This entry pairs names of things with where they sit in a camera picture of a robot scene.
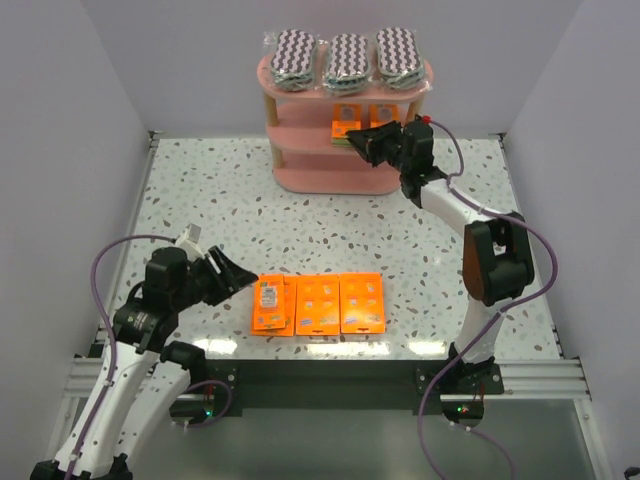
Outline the orange sponge box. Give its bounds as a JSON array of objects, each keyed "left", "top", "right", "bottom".
[
  {"left": 369, "top": 104, "right": 399, "bottom": 128},
  {"left": 252, "top": 275, "right": 286, "bottom": 332},
  {"left": 331, "top": 104, "right": 362, "bottom": 147}
]

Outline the striped sponge pack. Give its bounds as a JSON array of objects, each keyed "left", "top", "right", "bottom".
[
  {"left": 374, "top": 27, "right": 431, "bottom": 91},
  {"left": 322, "top": 33, "right": 372, "bottom": 97},
  {"left": 264, "top": 29, "right": 319, "bottom": 92}
]

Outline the orange flat pack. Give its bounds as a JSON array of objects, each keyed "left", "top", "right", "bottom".
[
  {"left": 339, "top": 272, "right": 386, "bottom": 335},
  {"left": 295, "top": 274, "right": 341, "bottom": 336},
  {"left": 250, "top": 275, "right": 297, "bottom": 337}
]

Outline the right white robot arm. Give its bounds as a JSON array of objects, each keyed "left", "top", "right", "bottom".
[{"left": 346, "top": 116, "right": 535, "bottom": 365}]

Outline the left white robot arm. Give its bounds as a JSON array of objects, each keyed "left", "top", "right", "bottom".
[{"left": 31, "top": 241, "right": 258, "bottom": 479}]

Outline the pink three-tier shelf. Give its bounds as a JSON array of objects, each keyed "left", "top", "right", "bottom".
[{"left": 257, "top": 54, "right": 433, "bottom": 195}]

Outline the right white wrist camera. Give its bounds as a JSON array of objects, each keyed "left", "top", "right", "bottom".
[{"left": 413, "top": 114, "right": 432, "bottom": 125}]

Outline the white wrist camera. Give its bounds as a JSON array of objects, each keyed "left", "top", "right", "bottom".
[
  {"left": 413, "top": 114, "right": 432, "bottom": 125},
  {"left": 173, "top": 223, "right": 205, "bottom": 262}
]

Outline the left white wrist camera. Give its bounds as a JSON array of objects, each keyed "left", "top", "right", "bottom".
[{"left": 173, "top": 223, "right": 205, "bottom": 262}]

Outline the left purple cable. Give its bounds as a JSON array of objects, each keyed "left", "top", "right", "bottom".
[{"left": 59, "top": 234, "right": 235, "bottom": 480}]

